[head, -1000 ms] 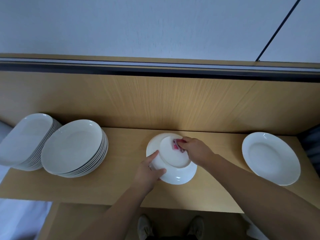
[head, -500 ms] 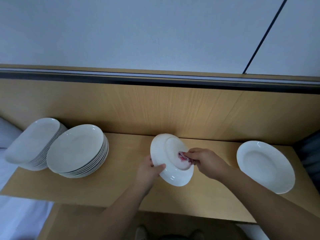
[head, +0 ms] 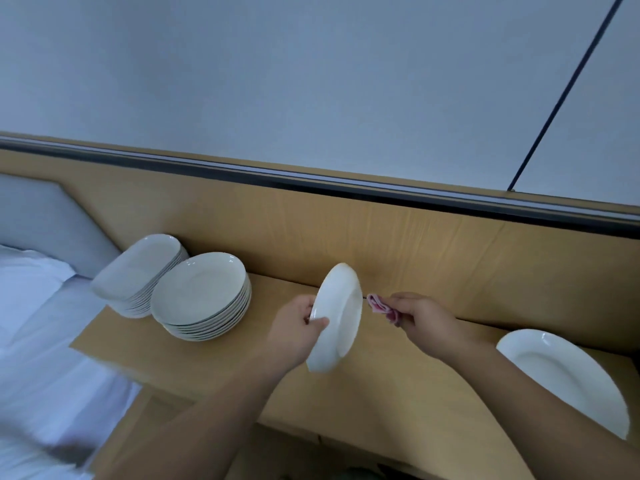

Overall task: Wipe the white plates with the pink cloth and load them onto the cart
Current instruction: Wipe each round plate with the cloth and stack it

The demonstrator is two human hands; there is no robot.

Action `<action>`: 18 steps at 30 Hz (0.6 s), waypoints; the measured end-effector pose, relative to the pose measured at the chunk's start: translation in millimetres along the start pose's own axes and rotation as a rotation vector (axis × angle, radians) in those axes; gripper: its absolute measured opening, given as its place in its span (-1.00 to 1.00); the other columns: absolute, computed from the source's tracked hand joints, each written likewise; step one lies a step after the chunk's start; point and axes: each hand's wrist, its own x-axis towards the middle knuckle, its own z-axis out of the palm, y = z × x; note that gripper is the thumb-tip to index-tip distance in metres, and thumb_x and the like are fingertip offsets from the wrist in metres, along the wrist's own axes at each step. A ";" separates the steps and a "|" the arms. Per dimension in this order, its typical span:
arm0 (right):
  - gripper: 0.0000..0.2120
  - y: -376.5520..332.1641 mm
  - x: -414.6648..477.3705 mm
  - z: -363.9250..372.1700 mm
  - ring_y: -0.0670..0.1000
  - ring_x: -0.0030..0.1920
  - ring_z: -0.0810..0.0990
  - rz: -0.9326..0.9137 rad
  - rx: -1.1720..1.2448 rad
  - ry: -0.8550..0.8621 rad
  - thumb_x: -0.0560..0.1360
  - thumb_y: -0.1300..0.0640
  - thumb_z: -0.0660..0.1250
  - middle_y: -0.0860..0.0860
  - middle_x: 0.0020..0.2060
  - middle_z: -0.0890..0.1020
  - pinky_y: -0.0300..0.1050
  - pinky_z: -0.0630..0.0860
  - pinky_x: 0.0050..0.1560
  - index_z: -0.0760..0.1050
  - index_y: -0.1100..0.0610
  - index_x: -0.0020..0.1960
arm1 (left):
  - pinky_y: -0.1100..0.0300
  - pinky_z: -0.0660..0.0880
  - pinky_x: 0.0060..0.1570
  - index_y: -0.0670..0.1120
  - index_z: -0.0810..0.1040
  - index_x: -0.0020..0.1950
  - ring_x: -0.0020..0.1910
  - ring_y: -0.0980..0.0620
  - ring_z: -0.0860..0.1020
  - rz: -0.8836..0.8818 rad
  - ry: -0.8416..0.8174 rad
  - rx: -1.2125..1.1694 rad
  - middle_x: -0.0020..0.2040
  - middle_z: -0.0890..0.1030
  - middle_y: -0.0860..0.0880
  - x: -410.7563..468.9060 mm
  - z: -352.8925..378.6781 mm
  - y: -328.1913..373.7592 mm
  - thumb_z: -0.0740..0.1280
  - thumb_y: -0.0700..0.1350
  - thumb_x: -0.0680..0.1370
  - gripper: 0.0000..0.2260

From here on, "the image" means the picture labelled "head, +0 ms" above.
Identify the person's left forearm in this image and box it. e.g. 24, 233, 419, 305
100, 355, 301, 480

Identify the pile of white oblong plates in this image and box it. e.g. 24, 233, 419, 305
91, 233, 189, 319

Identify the person's right hand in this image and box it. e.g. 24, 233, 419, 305
385, 291, 473, 362

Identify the pink cleaning cloth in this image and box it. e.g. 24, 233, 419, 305
366, 293, 401, 326

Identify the black wall rail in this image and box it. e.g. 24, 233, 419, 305
0, 135, 640, 239

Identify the white pillow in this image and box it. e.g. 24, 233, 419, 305
0, 245, 77, 351

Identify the white bed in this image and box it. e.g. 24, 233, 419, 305
0, 275, 141, 480

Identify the white glossy round plate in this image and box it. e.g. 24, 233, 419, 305
306, 261, 364, 374
496, 329, 631, 441

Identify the person's left hand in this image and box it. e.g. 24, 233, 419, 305
263, 295, 330, 376

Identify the person's right forearm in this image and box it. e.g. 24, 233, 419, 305
447, 337, 640, 480

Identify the pile of white round plates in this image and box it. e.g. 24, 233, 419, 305
150, 251, 252, 343

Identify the grey upholstered headboard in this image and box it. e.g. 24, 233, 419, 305
0, 173, 121, 279

